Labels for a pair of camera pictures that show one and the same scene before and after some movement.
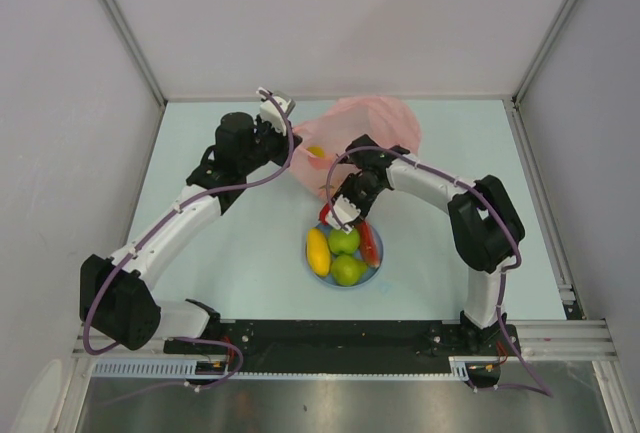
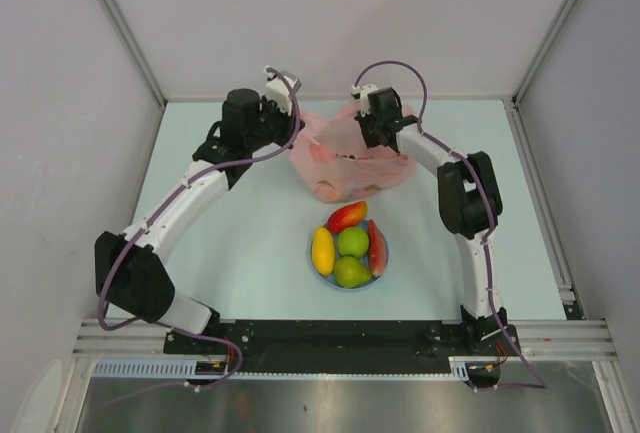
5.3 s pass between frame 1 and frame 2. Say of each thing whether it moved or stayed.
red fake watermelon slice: moved
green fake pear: stayed
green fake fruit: moved
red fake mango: moved
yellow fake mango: moved
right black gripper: moved
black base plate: stayed
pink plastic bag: stayed
